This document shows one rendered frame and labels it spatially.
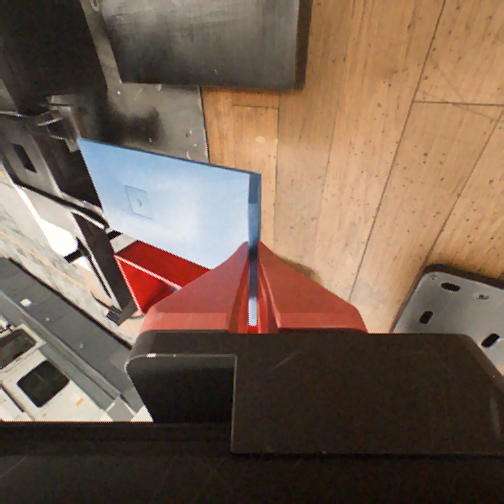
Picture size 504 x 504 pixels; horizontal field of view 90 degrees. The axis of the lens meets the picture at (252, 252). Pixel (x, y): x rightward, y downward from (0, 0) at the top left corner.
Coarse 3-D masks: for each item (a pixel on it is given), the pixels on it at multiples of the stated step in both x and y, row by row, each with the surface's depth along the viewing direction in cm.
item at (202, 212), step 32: (96, 160) 17; (128, 160) 15; (160, 160) 14; (192, 160) 13; (160, 192) 15; (192, 192) 14; (224, 192) 13; (256, 192) 10; (128, 224) 19; (160, 224) 17; (192, 224) 15; (224, 224) 14; (256, 224) 10; (192, 256) 17; (224, 256) 15; (256, 256) 11; (256, 288) 12; (256, 320) 13
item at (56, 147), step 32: (0, 0) 18; (32, 0) 19; (64, 0) 21; (0, 32) 18; (32, 32) 20; (64, 32) 21; (32, 64) 20; (64, 64) 22; (96, 64) 24; (32, 96) 21; (64, 160) 24; (96, 192) 28
